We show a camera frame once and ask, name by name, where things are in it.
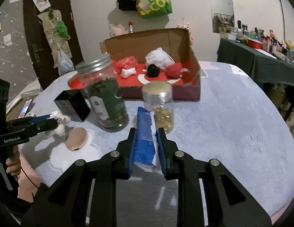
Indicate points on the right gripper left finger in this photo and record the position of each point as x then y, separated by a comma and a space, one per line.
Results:
85, 194

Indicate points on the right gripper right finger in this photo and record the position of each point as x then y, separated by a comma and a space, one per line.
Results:
208, 194

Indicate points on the white plush keychain toy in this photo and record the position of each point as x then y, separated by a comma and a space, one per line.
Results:
62, 121

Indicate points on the tan round powder puff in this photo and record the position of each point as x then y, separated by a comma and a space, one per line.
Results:
76, 139

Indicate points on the blue tissue pack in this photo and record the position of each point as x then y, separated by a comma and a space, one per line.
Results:
145, 150

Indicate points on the black fluffy pompom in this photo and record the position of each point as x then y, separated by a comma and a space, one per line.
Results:
153, 71

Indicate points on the person's left hand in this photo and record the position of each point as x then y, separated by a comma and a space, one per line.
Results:
14, 162

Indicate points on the smartphone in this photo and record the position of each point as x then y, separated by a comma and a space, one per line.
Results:
25, 108

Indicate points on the black square box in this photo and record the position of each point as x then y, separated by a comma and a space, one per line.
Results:
72, 103

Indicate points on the white plastic bag on door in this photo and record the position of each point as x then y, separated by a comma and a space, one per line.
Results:
65, 65

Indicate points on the green tea leaf jar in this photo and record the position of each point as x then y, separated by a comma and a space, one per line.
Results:
100, 84

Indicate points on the dark wooden door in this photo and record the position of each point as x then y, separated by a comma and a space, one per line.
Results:
41, 19

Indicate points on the green plush frog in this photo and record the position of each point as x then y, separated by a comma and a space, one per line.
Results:
62, 30

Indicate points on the jar of golden capsules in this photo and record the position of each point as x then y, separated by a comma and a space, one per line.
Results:
158, 98

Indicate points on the small white crumpled cloth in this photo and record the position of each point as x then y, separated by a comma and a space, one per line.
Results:
125, 73

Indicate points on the red plastic bag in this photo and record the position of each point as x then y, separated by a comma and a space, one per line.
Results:
125, 64

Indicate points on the dark green covered table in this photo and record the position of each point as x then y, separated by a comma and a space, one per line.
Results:
260, 67

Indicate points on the red-lined cardboard box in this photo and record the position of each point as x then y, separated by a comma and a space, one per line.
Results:
175, 42

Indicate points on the white mesh bath pouf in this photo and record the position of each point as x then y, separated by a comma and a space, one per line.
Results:
160, 58

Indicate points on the red bowl on table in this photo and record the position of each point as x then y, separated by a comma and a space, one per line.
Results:
255, 44

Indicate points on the red tipped brush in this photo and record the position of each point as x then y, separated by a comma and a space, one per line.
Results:
130, 24

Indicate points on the pink cat plush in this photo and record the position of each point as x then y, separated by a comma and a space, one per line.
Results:
186, 26

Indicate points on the green tote bag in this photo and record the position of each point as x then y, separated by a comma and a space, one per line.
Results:
148, 9

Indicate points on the pink plush on wall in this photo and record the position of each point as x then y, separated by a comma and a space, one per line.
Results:
117, 30

